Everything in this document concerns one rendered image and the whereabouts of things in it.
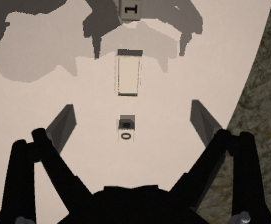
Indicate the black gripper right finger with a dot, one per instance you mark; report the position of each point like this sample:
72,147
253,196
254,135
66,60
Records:
248,203

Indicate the white calendar cube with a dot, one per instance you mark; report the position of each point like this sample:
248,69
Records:
126,132
131,10

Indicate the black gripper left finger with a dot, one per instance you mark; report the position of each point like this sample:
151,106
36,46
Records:
18,203

